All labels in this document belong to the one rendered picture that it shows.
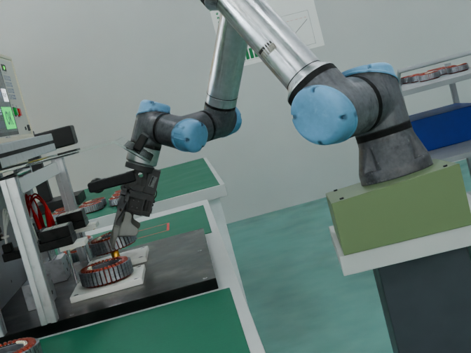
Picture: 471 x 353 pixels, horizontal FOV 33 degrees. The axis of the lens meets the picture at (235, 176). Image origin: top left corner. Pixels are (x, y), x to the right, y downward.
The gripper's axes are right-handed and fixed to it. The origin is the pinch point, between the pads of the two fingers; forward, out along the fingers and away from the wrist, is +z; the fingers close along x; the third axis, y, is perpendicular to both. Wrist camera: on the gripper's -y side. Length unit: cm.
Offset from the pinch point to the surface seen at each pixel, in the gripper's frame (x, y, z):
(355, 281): 211, 117, 26
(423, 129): 219, 133, -59
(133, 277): -28.4, 7.1, 1.2
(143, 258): -7.1, 8.1, 0.5
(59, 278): -3.4, -9.8, 10.5
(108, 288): -31.3, 2.8, 3.8
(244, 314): -66, 26, -5
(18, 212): -43.8, -16.1, -8.9
